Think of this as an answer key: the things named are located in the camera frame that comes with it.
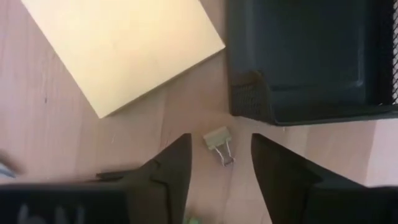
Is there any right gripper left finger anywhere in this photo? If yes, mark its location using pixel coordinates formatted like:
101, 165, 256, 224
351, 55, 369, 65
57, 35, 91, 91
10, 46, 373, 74
123, 133, 193, 224

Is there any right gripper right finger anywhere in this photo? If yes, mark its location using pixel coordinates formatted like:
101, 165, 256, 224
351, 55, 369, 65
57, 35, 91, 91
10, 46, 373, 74
251, 133, 368, 224

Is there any pale binder clip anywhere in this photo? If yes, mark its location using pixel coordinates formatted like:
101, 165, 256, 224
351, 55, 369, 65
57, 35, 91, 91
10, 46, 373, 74
202, 126, 236, 167

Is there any yellow sticky note pad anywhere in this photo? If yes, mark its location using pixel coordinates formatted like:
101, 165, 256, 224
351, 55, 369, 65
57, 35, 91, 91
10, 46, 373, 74
20, 0, 226, 119

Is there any black mesh desk organizer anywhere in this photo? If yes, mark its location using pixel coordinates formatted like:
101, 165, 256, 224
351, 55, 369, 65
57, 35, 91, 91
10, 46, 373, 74
225, 0, 398, 127

